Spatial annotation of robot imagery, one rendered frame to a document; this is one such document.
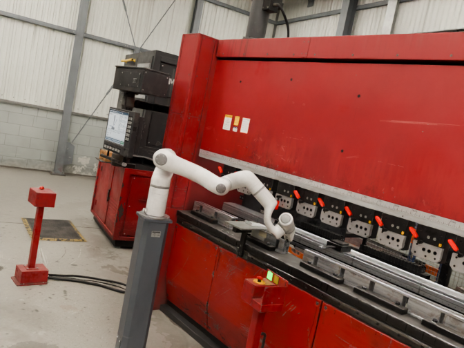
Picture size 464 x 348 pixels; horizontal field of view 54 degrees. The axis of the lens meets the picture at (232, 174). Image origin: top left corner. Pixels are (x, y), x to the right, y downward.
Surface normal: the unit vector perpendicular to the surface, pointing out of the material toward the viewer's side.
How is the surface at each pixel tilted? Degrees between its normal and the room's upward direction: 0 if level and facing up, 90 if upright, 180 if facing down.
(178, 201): 90
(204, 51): 90
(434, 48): 90
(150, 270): 90
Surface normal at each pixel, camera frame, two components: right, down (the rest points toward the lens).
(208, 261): -0.75, -0.08
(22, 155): 0.47, 0.18
